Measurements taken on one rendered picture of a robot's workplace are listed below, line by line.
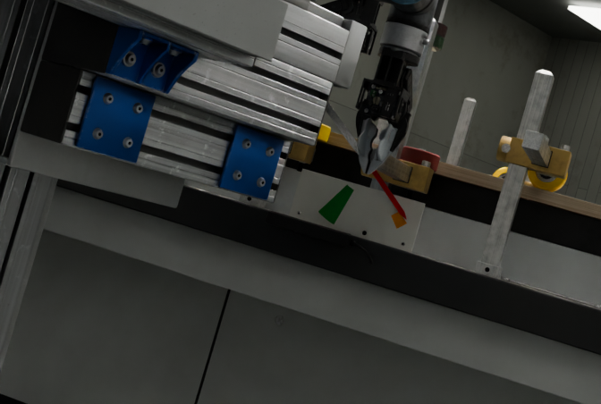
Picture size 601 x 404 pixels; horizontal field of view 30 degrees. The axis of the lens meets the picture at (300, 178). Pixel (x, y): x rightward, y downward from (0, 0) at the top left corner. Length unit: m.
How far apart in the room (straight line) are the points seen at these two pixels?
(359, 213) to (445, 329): 0.28
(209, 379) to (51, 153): 1.22
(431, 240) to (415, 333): 0.28
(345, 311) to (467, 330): 0.24
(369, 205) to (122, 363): 0.75
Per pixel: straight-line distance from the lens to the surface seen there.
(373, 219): 2.22
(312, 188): 2.25
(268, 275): 2.29
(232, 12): 1.23
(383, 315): 2.24
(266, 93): 1.44
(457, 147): 3.32
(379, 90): 1.87
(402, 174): 2.14
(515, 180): 2.19
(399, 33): 1.89
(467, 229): 2.41
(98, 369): 2.66
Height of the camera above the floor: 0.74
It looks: 1 degrees up
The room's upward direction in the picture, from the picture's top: 16 degrees clockwise
